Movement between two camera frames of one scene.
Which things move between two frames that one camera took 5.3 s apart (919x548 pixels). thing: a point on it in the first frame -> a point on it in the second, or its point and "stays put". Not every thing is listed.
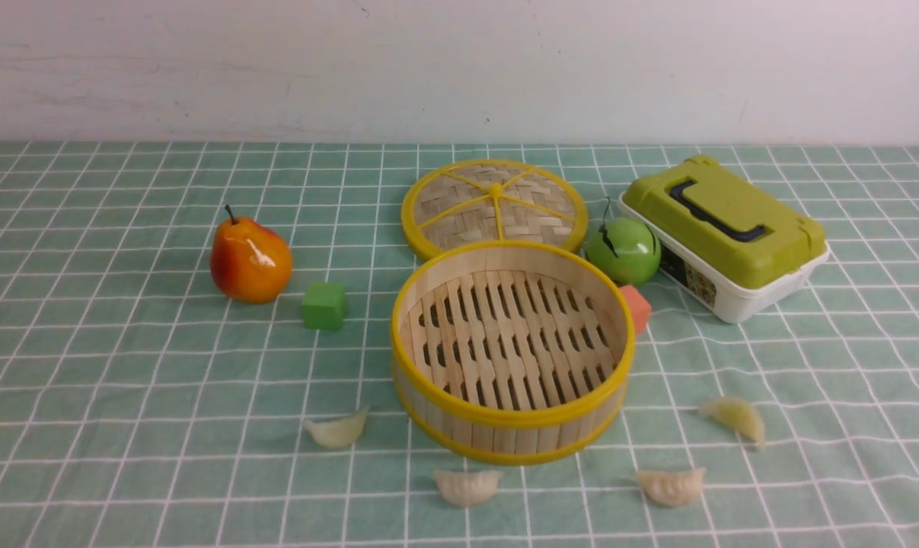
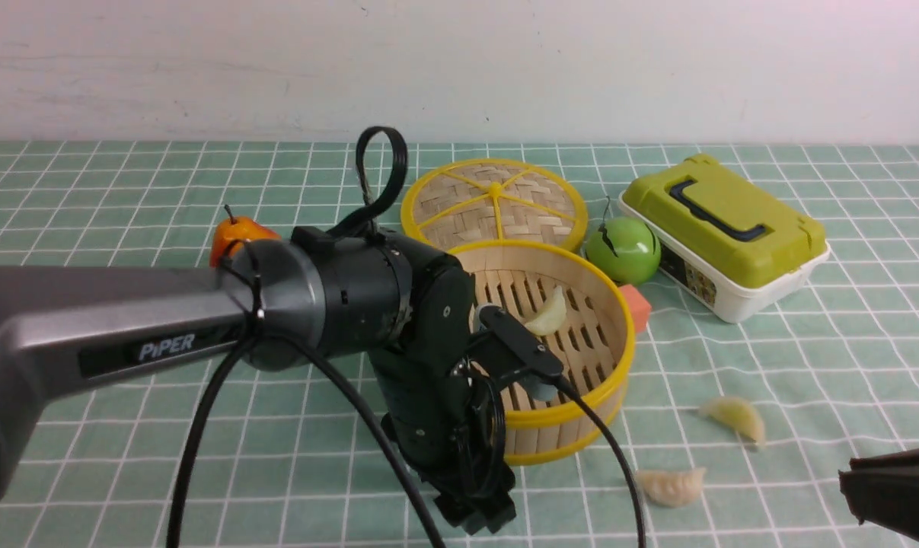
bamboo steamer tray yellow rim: (510, 353) stays put
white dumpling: (673, 489) stays put
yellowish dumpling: (738, 413) stays put
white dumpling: (336, 433) -> (552, 317)
